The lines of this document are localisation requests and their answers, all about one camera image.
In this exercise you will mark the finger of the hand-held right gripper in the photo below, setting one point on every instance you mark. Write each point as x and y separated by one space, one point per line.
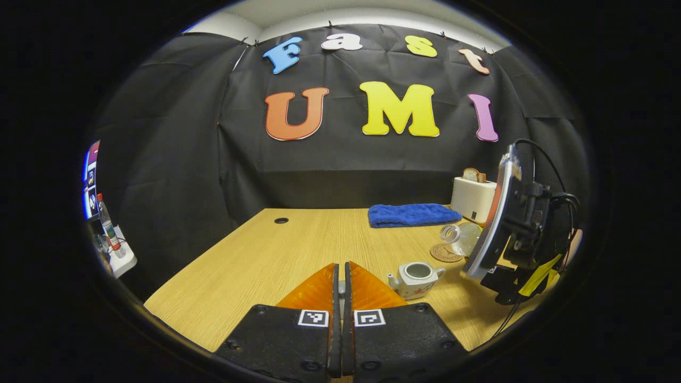
511 282

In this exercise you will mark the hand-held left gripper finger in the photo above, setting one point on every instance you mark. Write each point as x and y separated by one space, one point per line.
335 351
347 351

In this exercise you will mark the green label water bottle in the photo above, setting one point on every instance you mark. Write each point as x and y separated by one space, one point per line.
468 238

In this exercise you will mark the round brown coaster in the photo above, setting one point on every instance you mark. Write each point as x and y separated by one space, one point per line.
444 254

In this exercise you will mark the red cap plastic bottle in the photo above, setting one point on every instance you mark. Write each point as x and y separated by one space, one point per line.
108 226

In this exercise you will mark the white toaster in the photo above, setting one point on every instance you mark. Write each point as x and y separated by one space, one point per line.
471 199

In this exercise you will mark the bread slice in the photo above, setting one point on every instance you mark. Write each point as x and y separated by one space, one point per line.
472 174

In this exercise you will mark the blue towel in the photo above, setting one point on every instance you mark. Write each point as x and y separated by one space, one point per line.
412 215

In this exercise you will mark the white side table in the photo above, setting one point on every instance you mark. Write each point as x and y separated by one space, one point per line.
125 263

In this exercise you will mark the computer monitor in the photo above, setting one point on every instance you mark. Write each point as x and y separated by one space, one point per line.
90 181

